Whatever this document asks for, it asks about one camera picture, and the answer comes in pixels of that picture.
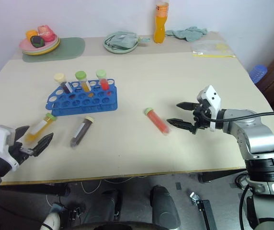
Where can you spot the blue ribbed water bottle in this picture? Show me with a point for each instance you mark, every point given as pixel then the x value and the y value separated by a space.
pixel 258 73

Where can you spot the stacked plates with toy food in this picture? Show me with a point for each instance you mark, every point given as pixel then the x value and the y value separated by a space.
pixel 48 50

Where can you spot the green placemat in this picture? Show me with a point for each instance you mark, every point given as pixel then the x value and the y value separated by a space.
pixel 70 48

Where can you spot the white rounded shape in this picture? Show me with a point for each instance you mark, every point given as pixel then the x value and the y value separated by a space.
pixel 52 221

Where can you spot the blue test tube rack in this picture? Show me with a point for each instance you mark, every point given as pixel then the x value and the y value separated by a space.
pixel 84 103

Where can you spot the orange toy fruit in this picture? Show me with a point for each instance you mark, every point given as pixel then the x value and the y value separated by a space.
pixel 31 33

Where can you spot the black table frame bar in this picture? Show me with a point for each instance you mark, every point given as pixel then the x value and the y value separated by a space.
pixel 220 176
pixel 31 189

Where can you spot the clear plastic zip bag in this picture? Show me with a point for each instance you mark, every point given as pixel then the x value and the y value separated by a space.
pixel 211 49

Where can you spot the pink plate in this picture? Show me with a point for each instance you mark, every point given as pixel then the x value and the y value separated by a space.
pixel 26 46

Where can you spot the large dark rounded shape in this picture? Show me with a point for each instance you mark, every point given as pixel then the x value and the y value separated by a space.
pixel 163 208

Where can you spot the dark toy mangosteen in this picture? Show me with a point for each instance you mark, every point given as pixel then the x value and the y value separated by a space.
pixel 37 41

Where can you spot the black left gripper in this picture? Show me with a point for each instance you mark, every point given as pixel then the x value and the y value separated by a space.
pixel 17 152

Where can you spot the green fabric pouch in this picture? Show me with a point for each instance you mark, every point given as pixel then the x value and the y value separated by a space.
pixel 122 40

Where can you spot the green cap yellow liquid tube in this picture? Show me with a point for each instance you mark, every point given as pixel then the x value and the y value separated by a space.
pixel 40 127
pixel 84 82

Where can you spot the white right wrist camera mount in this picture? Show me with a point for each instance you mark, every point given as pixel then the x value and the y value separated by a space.
pixel 212 98

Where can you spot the green cap red liquid tube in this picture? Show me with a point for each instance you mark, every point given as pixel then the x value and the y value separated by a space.
pixel 157 121
pixel 103 80

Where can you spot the crumpled green cloth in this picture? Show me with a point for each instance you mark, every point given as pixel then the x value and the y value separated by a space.
pixel 189 33

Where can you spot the pale green plate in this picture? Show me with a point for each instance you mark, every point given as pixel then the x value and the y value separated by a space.
pixel 110 49

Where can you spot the orange drink bottle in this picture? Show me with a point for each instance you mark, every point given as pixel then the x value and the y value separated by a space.
pixel 161 26

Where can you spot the pink toy peach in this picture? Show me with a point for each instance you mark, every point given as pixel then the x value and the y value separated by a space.
pixel 46 33

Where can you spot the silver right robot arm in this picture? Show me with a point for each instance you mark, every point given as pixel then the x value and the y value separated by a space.
pixel 259 136

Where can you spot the cream cap dark liquid tube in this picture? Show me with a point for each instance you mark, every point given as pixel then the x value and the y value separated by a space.
pixel 64 83
pixel 82 131

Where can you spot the black flat bar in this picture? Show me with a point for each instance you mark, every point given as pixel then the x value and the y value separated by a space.
pixel 207 213

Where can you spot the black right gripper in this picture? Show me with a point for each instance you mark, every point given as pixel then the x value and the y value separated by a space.
pixel 200 118

